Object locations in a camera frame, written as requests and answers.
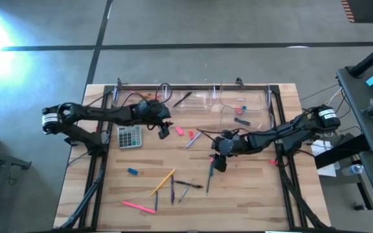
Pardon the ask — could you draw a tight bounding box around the slim black pen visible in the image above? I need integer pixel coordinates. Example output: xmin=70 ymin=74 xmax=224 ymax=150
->
xmin=172 ymin=91 xmax=193 ymax=108

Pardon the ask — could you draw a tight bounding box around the orange pencil pink eraser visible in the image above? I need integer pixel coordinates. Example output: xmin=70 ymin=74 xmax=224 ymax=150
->
xmin=130 ymin=91 xmax=157 ymax=98

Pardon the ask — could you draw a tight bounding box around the grey desk calculator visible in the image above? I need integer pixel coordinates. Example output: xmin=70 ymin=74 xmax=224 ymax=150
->
xmin=116 ymin=125 xmax=143 ymax=150

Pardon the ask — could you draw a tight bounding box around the white paper sheet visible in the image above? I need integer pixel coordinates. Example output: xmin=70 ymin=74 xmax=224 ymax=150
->
xmin=310 ymin=139 xmax=340 ymax=178

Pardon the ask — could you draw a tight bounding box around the yellow pencil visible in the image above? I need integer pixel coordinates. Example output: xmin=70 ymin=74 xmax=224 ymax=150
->
xmin=150 ymin=168 xmax=176 ymax=197

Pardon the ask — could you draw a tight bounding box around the clear water bottle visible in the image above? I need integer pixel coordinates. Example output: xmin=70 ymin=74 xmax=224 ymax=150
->
xmin=341 ymin=163 xmax=365 ymax=177

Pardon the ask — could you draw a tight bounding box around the grey pencil pink eraser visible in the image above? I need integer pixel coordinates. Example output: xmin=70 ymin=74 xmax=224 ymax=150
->
xmin=205 ymin=157 xmax=214 ymax=196

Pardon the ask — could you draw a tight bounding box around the clear plastic bin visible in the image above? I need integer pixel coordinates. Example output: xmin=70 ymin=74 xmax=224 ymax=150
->
xmin=111 ymin=84 xmax=167 ymax=115
xmin=219 ymin=83 xmax=272 ymax=111
xmin=219 ymin=105 xmax=277 ymax=144
xmin=163 ymin=84 xmax=217 ymax=115

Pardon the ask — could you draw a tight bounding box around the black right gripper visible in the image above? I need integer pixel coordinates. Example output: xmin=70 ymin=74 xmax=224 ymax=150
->
xmin=211 ymin=129 xmax=251 ymax=173

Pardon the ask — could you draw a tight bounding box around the grey crayon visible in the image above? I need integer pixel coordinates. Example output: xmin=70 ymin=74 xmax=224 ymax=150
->
xmin=177 ymin=185 xmax=190 ymax=204

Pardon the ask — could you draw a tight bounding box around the black pole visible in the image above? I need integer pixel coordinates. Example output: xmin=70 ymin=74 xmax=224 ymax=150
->
xmin=349 ymin=38 xmax=373 ymax=78

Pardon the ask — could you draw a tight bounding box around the black mat striped border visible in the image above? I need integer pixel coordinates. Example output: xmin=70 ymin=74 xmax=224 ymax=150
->
xmin=340 ymin=0 xmax=373 ymax=24

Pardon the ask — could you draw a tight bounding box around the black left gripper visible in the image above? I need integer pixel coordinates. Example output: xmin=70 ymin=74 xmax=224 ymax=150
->
xmin=136 ymin=99 xmax=175 ymax=140

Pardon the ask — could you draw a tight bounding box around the black slanted bar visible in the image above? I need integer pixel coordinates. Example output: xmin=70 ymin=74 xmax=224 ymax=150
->
xmin=314 ymin=133 xmax=371 ymax=170

